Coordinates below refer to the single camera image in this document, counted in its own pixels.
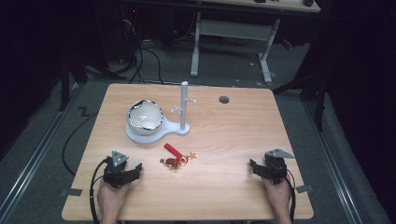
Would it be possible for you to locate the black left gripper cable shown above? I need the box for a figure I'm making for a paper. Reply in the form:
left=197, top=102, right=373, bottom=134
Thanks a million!
left=89, top=156, right=112, bottom=224

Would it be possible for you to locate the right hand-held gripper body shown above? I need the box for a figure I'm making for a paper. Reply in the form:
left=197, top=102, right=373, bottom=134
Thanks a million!
left=263, top=148, right=295, bottom=185

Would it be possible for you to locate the black metal stand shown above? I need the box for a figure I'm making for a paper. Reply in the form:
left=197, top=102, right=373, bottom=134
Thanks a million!
left=57, top=51, right=127, bottom=112
left=272, top=70, right=330, bottom=133

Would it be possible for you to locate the person's left hand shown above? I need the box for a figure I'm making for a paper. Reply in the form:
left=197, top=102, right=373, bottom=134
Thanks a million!
left=96, top=178, right=132, bottom=220

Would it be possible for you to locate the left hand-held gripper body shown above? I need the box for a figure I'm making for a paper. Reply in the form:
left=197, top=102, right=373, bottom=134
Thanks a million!
left=102, top=150, right=132, bottom=189

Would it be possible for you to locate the person's right hand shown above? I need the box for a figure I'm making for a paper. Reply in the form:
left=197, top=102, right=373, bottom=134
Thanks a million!
left=262, top=175, right=293, bottom=218

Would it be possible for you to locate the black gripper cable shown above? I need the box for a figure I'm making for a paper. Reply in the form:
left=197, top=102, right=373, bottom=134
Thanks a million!
left=284, top=173, right=297, bottom=224
left=89, top=156, right=112, bottom=224

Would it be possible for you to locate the white-framed wooden desk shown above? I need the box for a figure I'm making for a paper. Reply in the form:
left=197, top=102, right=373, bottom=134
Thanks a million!
left=190, top=0, right=322, bottom=84

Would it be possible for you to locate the bundle of black cables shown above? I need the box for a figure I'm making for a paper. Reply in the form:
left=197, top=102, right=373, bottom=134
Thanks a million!
left=118, top=18, right=166, bottom=86

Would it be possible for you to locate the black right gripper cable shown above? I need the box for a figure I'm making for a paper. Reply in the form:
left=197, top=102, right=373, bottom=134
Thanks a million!
left=284, top=173, right=297, bottom=224

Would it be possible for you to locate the metal floor rail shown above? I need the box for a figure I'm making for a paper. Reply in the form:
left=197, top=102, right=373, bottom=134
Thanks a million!
left=304, top=100, right=364, bottom=224
left=0, top=83, right=82, bottom=220

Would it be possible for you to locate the red keychain with charms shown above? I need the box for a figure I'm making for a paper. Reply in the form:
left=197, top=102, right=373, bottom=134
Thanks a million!
left=159, top=142, right=197, bottom=170

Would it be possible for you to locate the white bowl with silver rim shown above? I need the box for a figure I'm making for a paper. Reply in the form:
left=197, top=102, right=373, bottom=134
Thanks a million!
left=126, top=99, right=164, bottom=137

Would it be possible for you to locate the white peg stand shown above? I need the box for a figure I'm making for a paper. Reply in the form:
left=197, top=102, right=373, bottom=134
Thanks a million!
left=124, top=80, right=197, bottom=145

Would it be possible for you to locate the black floor cable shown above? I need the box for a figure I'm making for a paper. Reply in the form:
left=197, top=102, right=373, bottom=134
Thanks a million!
left=61, top=106, right=99, bottom=177

